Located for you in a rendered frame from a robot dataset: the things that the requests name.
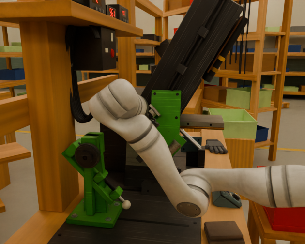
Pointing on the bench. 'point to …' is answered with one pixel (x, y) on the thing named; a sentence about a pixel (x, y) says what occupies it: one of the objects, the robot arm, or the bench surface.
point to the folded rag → (223, 233)
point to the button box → (225, 199)
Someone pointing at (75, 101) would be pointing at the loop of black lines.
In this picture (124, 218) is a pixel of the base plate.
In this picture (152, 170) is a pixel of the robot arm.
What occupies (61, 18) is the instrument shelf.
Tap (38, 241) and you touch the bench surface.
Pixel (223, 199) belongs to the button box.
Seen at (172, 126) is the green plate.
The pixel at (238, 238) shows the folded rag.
